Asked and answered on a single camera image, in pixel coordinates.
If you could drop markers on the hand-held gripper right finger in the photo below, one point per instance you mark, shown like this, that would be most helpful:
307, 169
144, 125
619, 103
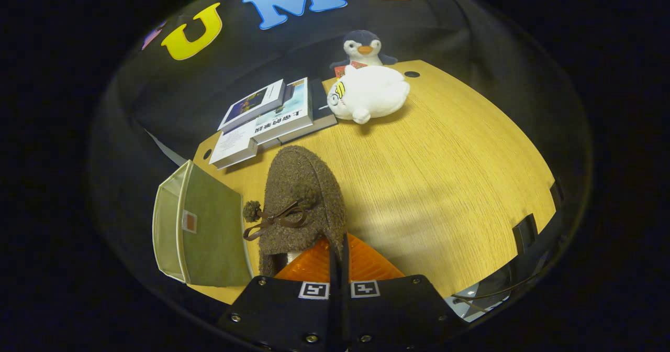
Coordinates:
398, 315

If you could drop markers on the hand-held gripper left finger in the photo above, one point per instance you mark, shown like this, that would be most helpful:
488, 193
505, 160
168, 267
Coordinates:
288, 315

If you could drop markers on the green fabric storage box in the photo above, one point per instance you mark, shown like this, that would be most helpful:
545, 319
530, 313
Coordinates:
214, 237

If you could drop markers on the brown fuzzy shoe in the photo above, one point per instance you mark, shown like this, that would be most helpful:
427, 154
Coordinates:
303, 184

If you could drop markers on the black table clamp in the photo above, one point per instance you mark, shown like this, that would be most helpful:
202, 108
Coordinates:
557, 192
525, 231

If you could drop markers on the thick white book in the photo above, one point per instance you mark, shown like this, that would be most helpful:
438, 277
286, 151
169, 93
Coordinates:
230, 145

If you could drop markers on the book with pale blue cover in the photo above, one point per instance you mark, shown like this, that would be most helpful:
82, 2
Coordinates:
288, 113

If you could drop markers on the black book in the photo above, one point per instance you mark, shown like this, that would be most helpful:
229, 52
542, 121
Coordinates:
319, 106

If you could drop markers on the book with night photo cover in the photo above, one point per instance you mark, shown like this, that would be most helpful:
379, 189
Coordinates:
251, 103

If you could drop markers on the white plush toy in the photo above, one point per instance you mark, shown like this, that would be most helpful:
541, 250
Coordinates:
377, 92

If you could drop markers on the penguin plush toy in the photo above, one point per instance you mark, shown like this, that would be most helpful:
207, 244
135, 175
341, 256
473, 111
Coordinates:
361, 40

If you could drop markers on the black backdrop cloth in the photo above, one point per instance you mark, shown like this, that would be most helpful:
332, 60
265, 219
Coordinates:
460, 32

